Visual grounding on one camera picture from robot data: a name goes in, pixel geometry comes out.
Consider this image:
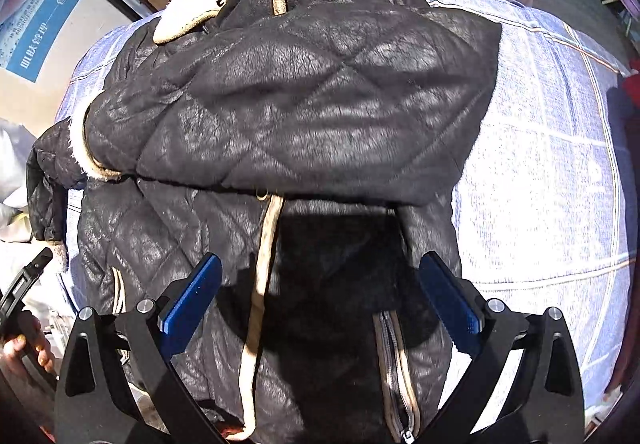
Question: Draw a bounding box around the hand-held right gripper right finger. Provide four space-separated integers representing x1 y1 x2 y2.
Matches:
417 251 586 444

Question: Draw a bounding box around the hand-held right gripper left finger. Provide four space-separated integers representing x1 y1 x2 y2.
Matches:
54 253 223 444

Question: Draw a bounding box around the black quilted fur-lined jacket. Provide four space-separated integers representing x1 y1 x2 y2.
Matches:
27 0 503 444

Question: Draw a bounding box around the person's left hand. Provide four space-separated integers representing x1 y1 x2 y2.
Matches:
0 311 57 377

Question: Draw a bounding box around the blue plaid bed sheet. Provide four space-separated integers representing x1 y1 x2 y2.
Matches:
55 0 633 420

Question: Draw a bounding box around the wall poster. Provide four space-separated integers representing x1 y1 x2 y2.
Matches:
0 0 98 84

